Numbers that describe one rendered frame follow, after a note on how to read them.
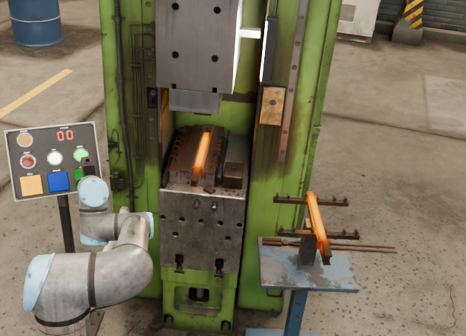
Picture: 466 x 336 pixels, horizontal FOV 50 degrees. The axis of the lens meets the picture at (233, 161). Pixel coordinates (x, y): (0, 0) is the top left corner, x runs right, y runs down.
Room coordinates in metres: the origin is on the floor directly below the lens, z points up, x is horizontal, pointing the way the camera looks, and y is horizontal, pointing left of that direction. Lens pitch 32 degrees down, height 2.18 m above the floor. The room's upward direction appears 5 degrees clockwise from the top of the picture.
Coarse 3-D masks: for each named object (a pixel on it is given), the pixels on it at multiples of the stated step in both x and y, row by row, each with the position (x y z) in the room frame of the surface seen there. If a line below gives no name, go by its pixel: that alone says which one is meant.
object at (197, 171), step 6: (204, 132) 2.10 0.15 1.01; (204, 138) 2.04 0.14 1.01; (204, 144) 1.99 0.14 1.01; (204, 150) 1.93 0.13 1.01; (198, 156) 1.88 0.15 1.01; (204, 156) 1.89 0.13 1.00; (198, 162) 1.83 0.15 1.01; (192, 168) 1.77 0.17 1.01; (198, 168) 1.77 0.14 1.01; (192, 174) 1.77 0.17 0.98; (198, 174) 1.73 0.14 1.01; (192, 180) 1.68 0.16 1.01; (198, 180) 1.72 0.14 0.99
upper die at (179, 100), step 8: (216, 88) 1.83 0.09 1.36; (176, 96) 1.79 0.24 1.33; (184, 96) 1.79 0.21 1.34; (192, 96) 1.79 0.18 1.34; (200, 96) 1.79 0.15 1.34; (208, 96) 1.78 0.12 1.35; (216, 96) 1.78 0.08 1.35; (176, 104) 1.79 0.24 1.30; (184, 104) 1.79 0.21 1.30; (192, 104) 1.79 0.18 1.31; (200, 104) 1.79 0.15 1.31; (208, 104) 1.78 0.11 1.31; (216, 104) 1.78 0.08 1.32; (200, 112) 1.79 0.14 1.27; (208, 112) 1.78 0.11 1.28; (216, 112) 1.78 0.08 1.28
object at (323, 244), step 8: (312, 192) 1.71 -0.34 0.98; (312, 200) 1.65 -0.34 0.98; (312, 208) 1.60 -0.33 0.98; (312, 216) 1.56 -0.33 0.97; (320, 224) 1.50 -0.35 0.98; (320, 232) 1.46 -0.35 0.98; (320, 240) 1.40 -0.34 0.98; (328, 240) 1.40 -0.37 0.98; (320, 248) 1.40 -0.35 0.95; (328, 248) 1.36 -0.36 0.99; (328, 256) 1.32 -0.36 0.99; (328, 264) 1.32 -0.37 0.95
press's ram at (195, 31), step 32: (160, 0) 1.79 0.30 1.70; (192, 0) 1.79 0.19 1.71; (224, 0) 1.78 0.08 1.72; (160, 32) 1.79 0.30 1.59; (192, 32) 1.79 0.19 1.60; (224, 32) 1.78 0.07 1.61; (256, 32) 1.97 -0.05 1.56; (160, 64) 1.79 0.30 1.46; (192, 64) 1.79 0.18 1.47; (224, 64) 1.78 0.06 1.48
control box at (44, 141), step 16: (32, 128) 1.68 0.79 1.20; (48, 128) 1.70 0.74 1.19; (64, 128) 1.72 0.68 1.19; (80, 128) 1.74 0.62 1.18; (16, 144) 1.63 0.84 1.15; (32, 144) 1.65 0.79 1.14; (48, 144) 1.67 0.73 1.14; (64, 144) 1.69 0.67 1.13; (80, 144) 1.71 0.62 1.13; (96, 144) 1.73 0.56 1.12; (16, 160) 1.60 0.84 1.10; (48, 160) 1.64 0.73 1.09; (64, 160) 1.66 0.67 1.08; (96, 160) 1.70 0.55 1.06; (16, 176) 1.57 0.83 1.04; (16, 192) 1.54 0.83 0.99; (48, 192) 1.57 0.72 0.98; (64, 192) 1.59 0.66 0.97
